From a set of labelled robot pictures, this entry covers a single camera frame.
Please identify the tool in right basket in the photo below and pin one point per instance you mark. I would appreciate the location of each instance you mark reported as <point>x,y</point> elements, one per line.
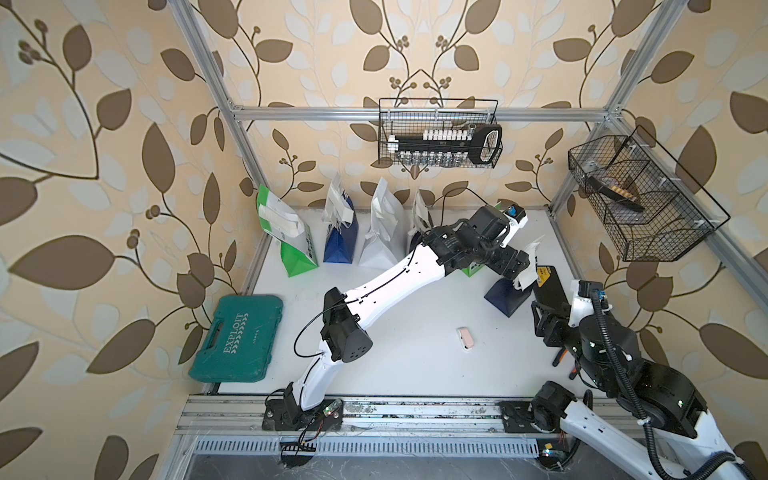
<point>616,194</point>

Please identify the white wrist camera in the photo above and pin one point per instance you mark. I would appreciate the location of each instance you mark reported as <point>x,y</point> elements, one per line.
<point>517,217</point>
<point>581,304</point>

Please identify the green plastic tool case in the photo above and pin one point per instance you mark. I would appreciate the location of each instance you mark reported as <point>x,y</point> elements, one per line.
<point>238,346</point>

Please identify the black wire basket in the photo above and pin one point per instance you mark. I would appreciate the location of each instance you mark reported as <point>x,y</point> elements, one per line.
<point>652,206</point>
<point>412,115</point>

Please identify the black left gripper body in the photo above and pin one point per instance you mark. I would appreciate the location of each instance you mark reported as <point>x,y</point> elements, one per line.
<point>496,257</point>

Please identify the dark navy small bag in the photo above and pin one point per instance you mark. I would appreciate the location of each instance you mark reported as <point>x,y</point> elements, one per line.
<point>415,240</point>

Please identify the black yellow flat case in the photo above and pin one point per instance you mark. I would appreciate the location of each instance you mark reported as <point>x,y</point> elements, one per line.
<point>549,290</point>

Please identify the small green paper bag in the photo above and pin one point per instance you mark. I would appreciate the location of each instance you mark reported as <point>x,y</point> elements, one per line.
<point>472,269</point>

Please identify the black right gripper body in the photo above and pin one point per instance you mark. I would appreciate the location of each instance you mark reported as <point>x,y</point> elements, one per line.
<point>560,333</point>

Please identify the black wire basket right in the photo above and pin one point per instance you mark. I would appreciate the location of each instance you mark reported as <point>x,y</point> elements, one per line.
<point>652,206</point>

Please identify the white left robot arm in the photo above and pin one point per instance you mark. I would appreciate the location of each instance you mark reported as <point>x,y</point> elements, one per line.
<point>482,239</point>

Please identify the orange handled pliers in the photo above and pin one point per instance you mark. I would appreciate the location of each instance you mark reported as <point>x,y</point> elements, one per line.
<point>559,356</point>

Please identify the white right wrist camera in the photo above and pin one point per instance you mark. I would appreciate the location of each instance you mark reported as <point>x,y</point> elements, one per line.
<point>581,304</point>

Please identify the black socket set holder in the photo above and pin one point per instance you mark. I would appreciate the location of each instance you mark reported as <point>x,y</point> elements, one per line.
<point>474,147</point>

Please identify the aluminium front rail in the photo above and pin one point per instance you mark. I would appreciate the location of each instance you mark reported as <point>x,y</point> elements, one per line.
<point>362,417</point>

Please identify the large green white bag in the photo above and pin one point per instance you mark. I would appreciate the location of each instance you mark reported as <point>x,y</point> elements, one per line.
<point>298,255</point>

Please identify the white paper bag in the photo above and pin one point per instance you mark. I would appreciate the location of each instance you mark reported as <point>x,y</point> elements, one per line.
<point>385,247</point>

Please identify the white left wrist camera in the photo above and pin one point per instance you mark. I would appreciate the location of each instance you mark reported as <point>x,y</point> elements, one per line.
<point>517,217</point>

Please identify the black wire basket back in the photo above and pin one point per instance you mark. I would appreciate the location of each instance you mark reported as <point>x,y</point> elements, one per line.
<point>412,115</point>

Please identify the small blue paper bag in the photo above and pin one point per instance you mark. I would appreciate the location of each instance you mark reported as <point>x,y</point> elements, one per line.
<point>341,240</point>

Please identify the pink stapler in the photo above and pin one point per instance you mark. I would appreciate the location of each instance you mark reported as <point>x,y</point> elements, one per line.
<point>466,338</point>

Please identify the navy blue paper bag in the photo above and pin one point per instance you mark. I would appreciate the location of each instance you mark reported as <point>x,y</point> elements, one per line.
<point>506,298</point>

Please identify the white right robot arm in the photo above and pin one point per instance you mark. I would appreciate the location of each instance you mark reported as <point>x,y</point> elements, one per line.
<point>681,437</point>

